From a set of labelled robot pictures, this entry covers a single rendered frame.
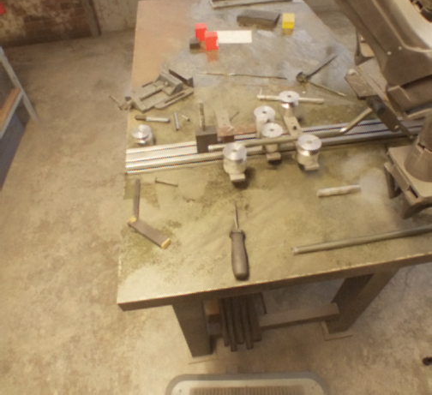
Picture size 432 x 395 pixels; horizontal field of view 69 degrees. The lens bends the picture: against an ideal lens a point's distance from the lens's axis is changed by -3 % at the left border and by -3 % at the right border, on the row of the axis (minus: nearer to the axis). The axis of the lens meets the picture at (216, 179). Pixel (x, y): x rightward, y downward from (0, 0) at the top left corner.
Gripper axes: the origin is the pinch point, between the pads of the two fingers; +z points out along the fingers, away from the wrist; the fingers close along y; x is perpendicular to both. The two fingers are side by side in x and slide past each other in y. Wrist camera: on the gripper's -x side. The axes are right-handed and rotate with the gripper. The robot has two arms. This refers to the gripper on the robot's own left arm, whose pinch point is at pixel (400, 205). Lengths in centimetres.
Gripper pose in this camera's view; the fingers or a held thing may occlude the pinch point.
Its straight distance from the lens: 63.8
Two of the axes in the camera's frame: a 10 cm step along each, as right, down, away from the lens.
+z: 0.4, 6.7, 7.4
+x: -9.9, 1.3, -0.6
